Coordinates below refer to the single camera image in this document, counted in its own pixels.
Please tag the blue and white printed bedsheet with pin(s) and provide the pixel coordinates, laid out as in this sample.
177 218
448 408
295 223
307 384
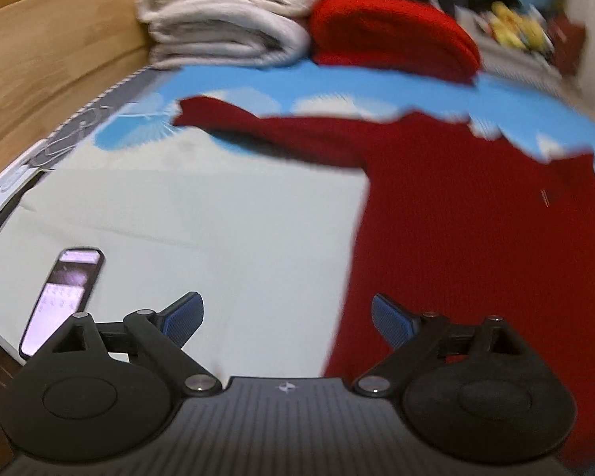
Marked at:
203 208

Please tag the dark red bag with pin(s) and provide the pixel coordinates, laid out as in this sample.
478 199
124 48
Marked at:
567 42

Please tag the grey patterned mattress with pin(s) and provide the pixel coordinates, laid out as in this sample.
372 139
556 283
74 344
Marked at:
74 124

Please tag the dark red knit sweater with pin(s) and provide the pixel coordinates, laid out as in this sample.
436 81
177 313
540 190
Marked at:
451 233

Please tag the yellow plush toy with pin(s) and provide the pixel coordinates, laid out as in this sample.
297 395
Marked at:
506 22
534 34

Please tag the light grey folded blanket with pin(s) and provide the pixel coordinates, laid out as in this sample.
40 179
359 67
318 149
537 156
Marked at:
228 42

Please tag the wooden bed frame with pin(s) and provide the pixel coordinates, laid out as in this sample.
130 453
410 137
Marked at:
54 49

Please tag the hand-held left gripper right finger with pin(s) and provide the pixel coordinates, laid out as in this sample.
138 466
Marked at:
389 325

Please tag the bright red folded knit blanket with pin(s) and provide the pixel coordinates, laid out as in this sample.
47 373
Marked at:
391 34

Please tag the black smartphone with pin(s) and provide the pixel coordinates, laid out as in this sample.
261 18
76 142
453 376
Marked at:
62 297

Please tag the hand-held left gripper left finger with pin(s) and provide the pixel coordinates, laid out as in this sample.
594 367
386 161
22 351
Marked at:
184 318

